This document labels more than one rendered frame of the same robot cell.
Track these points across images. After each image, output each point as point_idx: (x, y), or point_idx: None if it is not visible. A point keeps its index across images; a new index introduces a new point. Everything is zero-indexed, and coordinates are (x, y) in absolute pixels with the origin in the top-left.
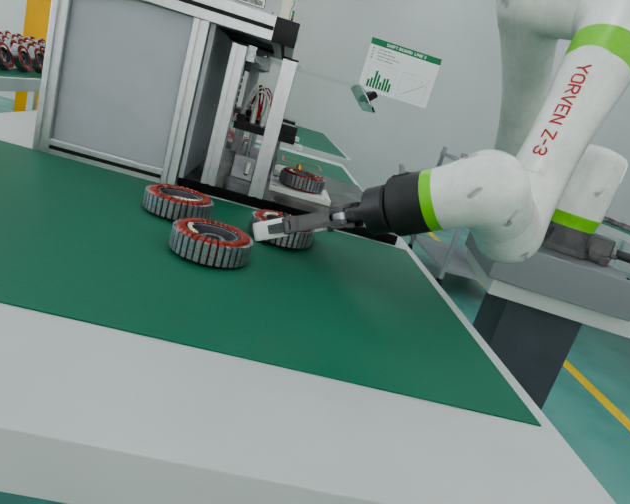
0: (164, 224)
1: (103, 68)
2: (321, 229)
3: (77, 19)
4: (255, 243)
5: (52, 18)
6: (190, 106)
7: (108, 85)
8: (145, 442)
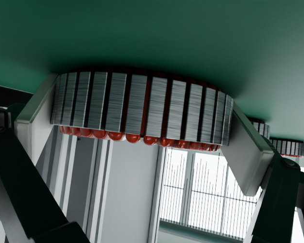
0: (291, 123)
1: (137, 207)
2: (35, 119)
3: (145, 234)
4: (252, 100)
5: (158, 227)
6: (94, 213)
7: (135, 195)
8: None
